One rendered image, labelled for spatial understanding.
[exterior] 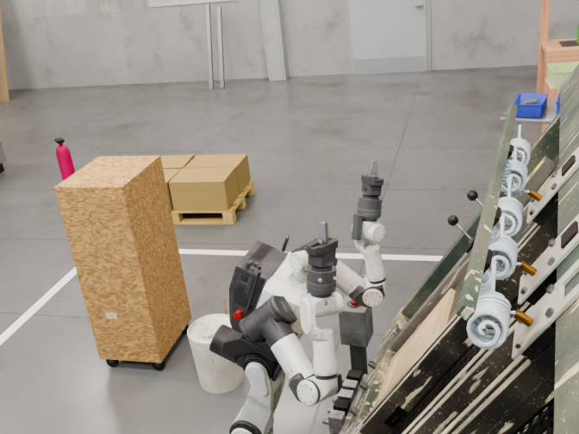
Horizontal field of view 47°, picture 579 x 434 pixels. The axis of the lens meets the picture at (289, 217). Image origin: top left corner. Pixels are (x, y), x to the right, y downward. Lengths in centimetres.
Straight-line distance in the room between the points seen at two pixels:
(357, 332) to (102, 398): 186
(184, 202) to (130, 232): 237
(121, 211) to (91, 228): 24
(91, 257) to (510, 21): 840
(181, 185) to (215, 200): 34
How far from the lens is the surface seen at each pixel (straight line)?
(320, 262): 192
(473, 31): 1111
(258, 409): 269
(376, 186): 242
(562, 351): 105
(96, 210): 383
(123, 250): 387
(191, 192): 606
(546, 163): 226
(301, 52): 1149
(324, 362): 202
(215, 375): 394
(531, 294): 134
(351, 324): 290
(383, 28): 1114
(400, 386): 199
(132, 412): 406
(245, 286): 230
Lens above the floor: 247
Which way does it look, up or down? 24 degrees down
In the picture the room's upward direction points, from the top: 6 degrees counter-clockwise
